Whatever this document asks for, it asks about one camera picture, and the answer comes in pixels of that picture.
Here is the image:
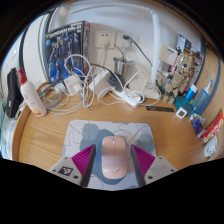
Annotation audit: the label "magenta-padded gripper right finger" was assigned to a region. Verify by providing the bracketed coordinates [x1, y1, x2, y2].
[130, 143, 178, 188]

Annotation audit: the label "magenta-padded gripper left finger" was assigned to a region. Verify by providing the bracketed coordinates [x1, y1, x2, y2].
[48, 143, 97, 188]

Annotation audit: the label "pink computer mouse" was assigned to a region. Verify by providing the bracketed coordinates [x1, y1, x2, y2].
[101, 135, 129, 180]

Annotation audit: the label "grey mouse pad blue blobs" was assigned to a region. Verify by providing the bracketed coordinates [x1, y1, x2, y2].
[61, 119, 157, 192]

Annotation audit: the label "small blue box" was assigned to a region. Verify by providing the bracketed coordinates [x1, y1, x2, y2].
[190, 113, 206, 136]

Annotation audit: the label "small white cube clock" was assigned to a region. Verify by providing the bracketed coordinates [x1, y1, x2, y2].
[175, 107, 188, 119]

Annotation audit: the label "black flat strip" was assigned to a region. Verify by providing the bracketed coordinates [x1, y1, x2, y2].
[145, 105, 175, 113]

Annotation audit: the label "blue white checkered pillow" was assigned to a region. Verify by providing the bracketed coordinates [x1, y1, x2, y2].
[0, 116, 17, 158]

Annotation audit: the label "red snack can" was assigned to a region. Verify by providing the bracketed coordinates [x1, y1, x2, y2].
[199, 109, 224, 146]

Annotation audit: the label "white pump bottle red cap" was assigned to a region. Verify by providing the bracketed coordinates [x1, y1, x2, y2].
[16, 67, 48, 118]

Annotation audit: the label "blue spray bottle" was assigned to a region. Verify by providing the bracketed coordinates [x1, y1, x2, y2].
[192, 78, 214, 116]

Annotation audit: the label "blue tube bottle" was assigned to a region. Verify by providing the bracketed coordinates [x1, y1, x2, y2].
[184, 83, 199, 104]

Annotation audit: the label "white charger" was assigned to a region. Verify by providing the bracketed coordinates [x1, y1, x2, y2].
[63, 74, 83, 97]

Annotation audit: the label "tan robot figure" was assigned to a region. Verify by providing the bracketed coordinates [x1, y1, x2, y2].
[155, 53, 196, 105]

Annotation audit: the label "black bag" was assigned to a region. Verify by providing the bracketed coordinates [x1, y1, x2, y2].
[6, 67, 24, 119]

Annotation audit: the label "large white power adapter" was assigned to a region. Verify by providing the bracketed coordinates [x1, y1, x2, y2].
[89, 68, 112, 98]

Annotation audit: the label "black power adapter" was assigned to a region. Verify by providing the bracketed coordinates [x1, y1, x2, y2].
[107, 72, 127, 93]

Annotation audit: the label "metal cup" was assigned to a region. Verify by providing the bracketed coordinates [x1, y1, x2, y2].
[113, 56, 136, 81]

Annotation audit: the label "small white box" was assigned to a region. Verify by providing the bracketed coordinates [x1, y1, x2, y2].
[159, 43, 179, 66]

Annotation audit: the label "colourful printed box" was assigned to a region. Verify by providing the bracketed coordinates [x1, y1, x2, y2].
[176, 33, 205, 78]

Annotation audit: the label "white desk lamp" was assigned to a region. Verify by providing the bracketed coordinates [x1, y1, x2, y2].
[66, 3, 162, 100]

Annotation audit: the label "blue robot model kit box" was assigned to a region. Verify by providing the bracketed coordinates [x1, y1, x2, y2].
[44, 20, 91, 86]

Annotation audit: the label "white coiled cable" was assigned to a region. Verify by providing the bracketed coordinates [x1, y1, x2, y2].
[63, 53, 95, 110]

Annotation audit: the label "white wall socket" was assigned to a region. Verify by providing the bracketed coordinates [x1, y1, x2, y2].
[115, 31, 135, 51]
[94, 30, 117, 49]

